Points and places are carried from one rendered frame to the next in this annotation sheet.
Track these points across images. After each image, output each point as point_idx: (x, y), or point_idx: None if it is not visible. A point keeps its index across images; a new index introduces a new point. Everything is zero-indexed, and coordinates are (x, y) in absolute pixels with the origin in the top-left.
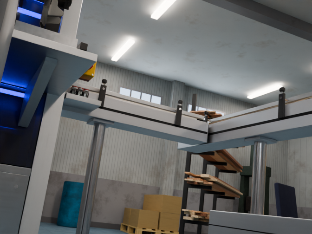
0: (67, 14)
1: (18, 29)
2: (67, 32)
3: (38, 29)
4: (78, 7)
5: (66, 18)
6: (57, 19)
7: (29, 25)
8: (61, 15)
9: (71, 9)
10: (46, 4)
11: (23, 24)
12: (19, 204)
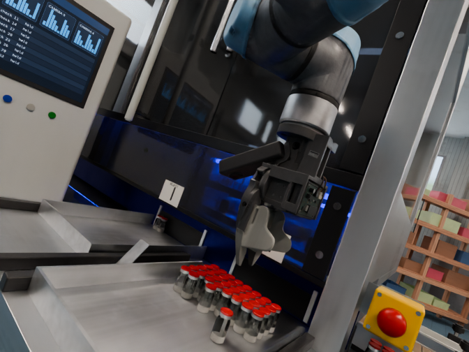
0: (363, 200)
1: (65, 336)
2: (359, 237)
3: (86, 350)
4: (393, 184)
5: (360, 208)
6: (284, 242)
7: (79, 332)
8: (267, 248)
9: (375, 191)
10: (239, 225)
11: (72, 328)
12: None
